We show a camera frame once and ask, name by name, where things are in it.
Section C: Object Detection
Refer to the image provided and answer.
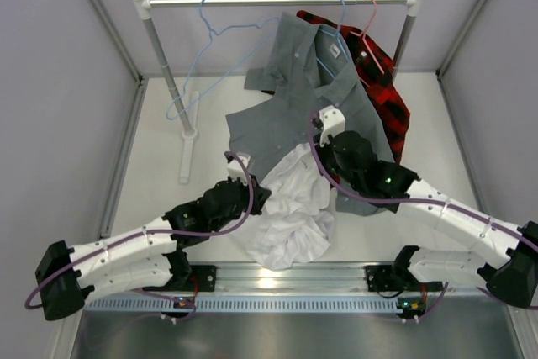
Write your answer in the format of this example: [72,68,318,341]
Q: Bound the white shirt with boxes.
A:
[236,144,335,271]

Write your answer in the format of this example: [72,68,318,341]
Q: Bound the light blue hanger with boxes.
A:
[165,0,280,121]

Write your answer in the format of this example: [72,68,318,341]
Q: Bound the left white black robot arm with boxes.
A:
[25,177,272,321]

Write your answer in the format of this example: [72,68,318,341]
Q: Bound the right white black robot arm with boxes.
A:
[314,130,537,309]

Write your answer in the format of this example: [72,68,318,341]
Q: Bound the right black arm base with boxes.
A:
[365,264,444,322]

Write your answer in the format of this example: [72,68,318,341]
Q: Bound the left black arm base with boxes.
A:
[183,265,217,293]

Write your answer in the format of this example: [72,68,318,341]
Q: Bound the grey button-up shirt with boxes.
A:
[225,11,408,218]

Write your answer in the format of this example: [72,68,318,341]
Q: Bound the red black plaid shirt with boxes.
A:
[295,10,411,166]

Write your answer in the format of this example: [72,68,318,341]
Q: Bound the blue hanger holding grey shirt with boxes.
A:
[314,0,351,81]

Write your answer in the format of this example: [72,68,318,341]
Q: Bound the white metal clothes rack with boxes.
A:
[132,0,424,184]

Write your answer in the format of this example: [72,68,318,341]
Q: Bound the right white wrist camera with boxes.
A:
[313,105,345,147]

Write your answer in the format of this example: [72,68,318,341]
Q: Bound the pink wire hanger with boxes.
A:
[353,0,385,75]

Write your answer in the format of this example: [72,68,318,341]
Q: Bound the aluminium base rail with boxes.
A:
[66,261,526,293]

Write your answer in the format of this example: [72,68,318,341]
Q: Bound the slotted grey cable duct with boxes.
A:
[85,294,403,314]

